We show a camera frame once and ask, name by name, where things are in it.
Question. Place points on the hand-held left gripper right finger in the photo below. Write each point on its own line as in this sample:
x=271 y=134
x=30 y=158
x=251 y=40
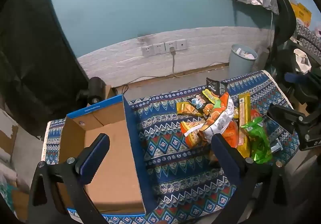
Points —
x=225 y=153

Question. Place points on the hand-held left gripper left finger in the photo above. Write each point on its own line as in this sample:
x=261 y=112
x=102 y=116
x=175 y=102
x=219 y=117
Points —
x=94 y=158

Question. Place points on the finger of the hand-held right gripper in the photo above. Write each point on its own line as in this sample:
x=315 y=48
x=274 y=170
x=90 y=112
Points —
x=283 y=115

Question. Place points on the cardboard box blue rim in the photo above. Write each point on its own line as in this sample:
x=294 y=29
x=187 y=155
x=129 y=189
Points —
x=117 y=163

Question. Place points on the green snack packet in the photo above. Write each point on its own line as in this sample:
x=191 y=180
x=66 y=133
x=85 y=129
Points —
x=258 y=143

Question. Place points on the large orange chips bag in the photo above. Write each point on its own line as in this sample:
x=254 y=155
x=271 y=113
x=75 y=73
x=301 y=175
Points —
x=220 y=118

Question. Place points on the long yellow snack packet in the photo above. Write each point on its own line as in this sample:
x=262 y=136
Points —
x=244 y=113

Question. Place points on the black snack packet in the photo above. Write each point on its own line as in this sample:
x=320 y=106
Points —
x=213 y=85

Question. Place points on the red orange snack packet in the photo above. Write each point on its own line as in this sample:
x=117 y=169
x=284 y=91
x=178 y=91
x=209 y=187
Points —
x=255 y=116

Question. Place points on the small silver snack packet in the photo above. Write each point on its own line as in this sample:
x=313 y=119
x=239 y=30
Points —
x=275 y=145

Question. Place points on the blue patterned tablecloth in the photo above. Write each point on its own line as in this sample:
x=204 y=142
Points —
x=175 y=163

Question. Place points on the white paper bag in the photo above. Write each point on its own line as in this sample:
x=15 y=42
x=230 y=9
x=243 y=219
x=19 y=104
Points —
x=302 y=59

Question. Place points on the blue white snack packet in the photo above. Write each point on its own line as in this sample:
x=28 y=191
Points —
x=198 y=102

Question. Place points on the yellow orange snack packet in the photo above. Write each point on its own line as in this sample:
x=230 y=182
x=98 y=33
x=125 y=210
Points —
x=185 y=108

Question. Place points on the small yellow snack packet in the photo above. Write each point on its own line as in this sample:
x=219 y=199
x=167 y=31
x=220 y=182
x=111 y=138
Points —
x=210 y=95

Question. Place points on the grey blue trash bin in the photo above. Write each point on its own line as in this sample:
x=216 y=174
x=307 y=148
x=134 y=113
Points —
x=238 y=66

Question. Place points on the small brown cardboard box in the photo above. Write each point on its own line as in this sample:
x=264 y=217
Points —
x=109 y=92

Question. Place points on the black cylindrical device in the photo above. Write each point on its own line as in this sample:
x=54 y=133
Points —
x=94 y=90

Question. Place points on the white crumpled paper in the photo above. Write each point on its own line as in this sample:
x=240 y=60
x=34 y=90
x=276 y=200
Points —
x=245 y=53

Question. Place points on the grey chevron cloth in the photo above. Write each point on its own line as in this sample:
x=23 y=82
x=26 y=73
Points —
x=307 y=33

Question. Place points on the flat cardboard piece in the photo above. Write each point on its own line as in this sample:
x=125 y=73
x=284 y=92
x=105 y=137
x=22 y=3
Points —
x=20 y=204

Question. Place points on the black office chair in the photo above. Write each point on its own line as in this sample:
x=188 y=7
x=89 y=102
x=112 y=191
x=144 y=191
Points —
x=286 y=13

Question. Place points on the yellow box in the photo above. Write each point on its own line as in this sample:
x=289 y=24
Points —
x=302 y=12

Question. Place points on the black cloth panel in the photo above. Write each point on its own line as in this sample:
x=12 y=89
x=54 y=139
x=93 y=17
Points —
x=32 y=51

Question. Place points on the white wall socket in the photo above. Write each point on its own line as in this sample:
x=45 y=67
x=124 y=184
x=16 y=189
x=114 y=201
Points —
x=158 y=49
x=168 y=44
x=146 y=51
x=181 y=44

